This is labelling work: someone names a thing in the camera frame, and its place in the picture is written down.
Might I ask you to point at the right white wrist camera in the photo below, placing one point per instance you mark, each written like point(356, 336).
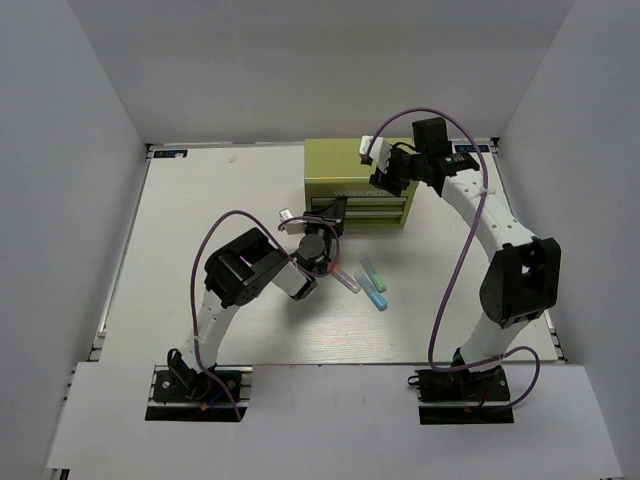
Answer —
point(375, 151)

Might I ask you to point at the right blue table sticker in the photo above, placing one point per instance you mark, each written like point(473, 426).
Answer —
point(469, 148)

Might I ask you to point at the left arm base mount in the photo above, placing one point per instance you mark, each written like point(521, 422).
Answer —
point(180, 394)

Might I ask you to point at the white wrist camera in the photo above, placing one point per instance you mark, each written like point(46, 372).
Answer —
point(375, 151)
point(291, 224)

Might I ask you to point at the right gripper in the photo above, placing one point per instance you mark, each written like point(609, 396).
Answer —
point(388, 181)

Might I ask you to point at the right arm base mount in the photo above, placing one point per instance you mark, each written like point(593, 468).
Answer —
point(462, 397)

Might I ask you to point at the left blue table sticker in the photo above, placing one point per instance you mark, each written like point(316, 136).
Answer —
point(170, 154)

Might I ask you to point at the blue table sticker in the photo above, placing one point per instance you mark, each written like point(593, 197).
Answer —
point(469, 148)
point(170, 154)

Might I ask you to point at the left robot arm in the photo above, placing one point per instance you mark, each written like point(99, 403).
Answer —
point(236, 273)

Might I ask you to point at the orange highlighter marker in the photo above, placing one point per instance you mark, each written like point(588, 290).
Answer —
point(345, 279)

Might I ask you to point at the green highlighter marker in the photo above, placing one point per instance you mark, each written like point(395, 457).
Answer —
point(372, 273)

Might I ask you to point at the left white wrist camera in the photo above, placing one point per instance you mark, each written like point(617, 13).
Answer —
point(291, 224)

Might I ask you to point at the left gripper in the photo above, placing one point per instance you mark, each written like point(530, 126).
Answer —
point(333, 216)

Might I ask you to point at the green metal tool chest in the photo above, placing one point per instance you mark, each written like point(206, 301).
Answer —
point(333, 169)

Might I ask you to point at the blue highlighter marker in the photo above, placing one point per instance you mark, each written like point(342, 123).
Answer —
point(371, 291)

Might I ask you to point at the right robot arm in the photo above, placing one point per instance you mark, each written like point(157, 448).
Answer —
point(522, 279)

